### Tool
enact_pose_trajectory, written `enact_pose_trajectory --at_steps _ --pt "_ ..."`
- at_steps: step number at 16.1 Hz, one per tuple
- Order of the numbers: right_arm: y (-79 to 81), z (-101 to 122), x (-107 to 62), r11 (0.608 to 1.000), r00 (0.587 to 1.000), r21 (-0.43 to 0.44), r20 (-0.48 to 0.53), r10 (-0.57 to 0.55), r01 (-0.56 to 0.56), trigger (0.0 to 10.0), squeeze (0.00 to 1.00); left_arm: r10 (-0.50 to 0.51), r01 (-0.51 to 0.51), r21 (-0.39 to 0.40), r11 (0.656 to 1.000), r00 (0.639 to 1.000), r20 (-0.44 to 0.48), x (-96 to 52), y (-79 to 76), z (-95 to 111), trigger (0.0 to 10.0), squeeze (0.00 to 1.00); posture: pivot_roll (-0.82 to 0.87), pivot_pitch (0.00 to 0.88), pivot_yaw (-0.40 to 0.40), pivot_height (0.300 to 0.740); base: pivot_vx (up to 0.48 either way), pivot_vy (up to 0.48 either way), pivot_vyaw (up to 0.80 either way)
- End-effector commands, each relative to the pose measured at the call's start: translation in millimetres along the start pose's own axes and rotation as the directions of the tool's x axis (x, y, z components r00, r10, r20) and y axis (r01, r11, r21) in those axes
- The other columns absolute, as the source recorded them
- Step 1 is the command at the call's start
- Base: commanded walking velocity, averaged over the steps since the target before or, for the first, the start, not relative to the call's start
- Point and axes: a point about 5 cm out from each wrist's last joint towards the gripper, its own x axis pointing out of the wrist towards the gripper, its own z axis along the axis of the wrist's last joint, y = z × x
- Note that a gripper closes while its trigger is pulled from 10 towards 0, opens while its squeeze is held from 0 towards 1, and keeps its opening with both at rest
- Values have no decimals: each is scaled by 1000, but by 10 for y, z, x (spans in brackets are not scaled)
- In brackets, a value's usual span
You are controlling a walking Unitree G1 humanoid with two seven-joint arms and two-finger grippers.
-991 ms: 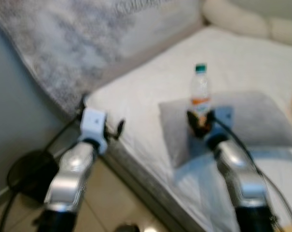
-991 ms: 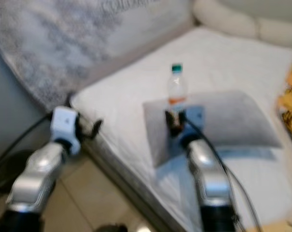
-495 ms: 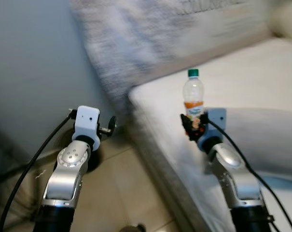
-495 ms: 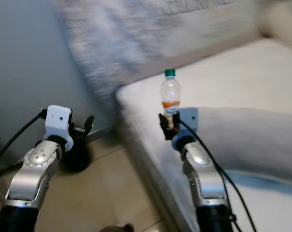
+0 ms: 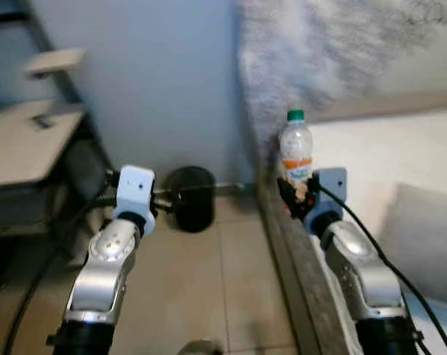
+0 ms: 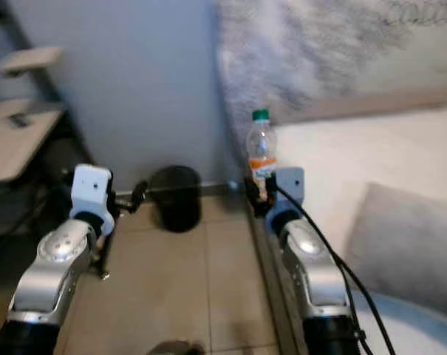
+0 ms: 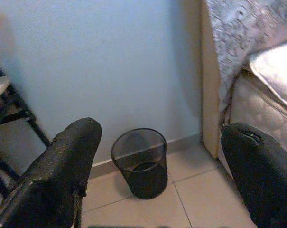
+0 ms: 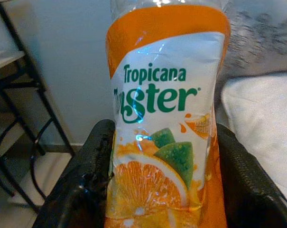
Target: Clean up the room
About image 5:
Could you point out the clear plastic bottle green cap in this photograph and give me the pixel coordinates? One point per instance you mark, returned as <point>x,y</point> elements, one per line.
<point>295,148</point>

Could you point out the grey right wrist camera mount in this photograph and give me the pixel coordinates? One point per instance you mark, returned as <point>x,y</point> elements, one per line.
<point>332,188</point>

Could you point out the white quilted mattress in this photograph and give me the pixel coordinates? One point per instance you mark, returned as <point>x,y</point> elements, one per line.
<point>378,148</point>

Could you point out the small dark desk object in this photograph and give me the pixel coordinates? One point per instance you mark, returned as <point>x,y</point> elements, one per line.
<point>43,121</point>

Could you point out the wooden desk with black frame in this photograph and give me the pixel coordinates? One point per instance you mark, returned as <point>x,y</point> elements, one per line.
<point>24,148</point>

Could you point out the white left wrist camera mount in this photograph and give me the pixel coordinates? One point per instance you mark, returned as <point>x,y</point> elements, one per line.
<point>134,188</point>

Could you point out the small wooden shelf board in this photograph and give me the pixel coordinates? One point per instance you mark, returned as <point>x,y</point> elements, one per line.
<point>57,61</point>

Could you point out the grey plush pillow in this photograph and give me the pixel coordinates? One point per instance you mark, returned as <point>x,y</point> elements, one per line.
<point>422,244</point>

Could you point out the grey bed frame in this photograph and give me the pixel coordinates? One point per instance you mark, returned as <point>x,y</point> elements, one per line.
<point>297,274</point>

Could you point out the black round waste bin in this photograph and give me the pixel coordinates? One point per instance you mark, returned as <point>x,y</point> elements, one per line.
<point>195,201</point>

